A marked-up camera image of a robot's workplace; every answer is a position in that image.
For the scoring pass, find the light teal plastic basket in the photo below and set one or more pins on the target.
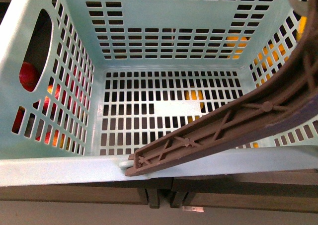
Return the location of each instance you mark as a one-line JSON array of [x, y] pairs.
[[116, 75]]

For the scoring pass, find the brown plastic basket handle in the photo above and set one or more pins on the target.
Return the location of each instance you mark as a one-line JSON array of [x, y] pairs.
[[288, 99]]

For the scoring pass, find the white price label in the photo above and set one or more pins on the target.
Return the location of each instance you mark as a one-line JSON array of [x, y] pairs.
[[193, 209]]

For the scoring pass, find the red apple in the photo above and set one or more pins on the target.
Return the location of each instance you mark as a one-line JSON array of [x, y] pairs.
[[28, 76]]

